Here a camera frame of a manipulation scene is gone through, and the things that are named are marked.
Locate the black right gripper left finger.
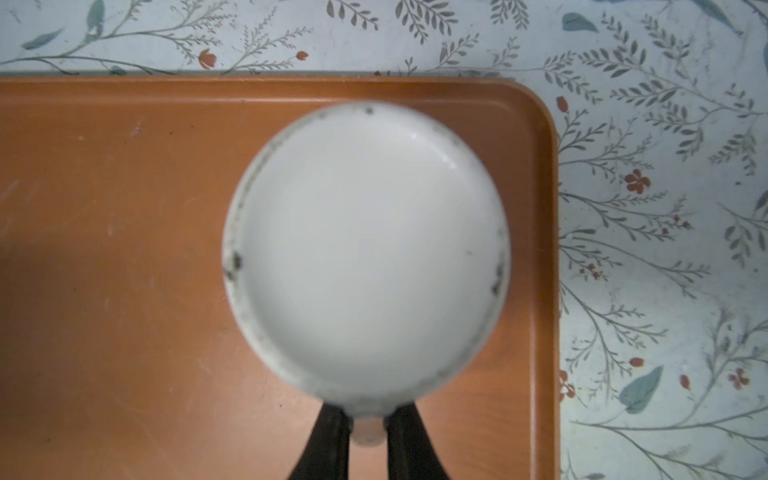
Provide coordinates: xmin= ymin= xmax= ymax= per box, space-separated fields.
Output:
xmin=288 ymin=403 xmax=351 ymax=480

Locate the white mug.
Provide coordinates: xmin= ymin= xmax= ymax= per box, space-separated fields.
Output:
xmin=222 ymin=102 xmax=511 ymax=446

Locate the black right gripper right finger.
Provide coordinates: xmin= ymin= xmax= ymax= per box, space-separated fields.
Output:
xmin=385 ymin=403 xmax=450 ymax=480

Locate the orange wooden tray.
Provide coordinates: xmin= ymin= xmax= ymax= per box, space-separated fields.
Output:
xmin=1 ymin=77 xmax=560 ymax=479

